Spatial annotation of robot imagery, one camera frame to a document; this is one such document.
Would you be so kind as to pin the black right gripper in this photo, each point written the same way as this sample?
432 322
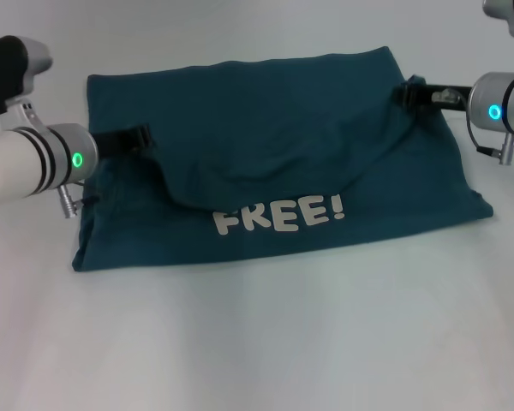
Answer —
437 98

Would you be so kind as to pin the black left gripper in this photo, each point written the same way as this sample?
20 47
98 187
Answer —
120 141

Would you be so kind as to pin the blue-green short-sleeved shirt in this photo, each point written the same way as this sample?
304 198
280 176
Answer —
282 128

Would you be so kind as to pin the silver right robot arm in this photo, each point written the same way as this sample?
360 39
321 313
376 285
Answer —
503 107

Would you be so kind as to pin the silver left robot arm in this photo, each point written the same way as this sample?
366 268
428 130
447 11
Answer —
25 162

